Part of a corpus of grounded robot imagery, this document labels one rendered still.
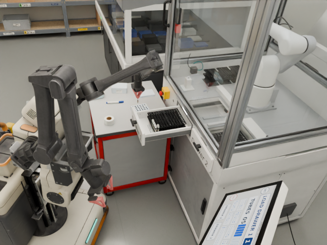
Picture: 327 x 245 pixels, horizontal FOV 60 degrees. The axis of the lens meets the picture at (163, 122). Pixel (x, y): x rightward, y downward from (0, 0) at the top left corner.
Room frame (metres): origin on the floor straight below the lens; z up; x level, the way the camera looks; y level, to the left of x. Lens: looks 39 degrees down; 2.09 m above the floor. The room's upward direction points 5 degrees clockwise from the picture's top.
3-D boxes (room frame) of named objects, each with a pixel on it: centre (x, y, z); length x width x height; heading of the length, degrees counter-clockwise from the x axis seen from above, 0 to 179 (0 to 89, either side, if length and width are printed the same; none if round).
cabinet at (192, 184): (1.69, -0.60, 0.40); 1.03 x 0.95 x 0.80; 21
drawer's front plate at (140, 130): (1.45, 0.17, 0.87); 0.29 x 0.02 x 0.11; 21
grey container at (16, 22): (4.68, 2.60, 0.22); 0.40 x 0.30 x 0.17; 111
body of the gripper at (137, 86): (1.71, 0.20, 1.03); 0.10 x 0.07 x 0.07; 31
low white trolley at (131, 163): (1.84, 0.30, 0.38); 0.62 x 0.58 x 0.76; 21
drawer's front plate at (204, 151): (1.27, -0.24, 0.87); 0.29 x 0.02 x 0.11; 21
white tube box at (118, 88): (2.02, 0.39, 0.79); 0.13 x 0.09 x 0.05; 96
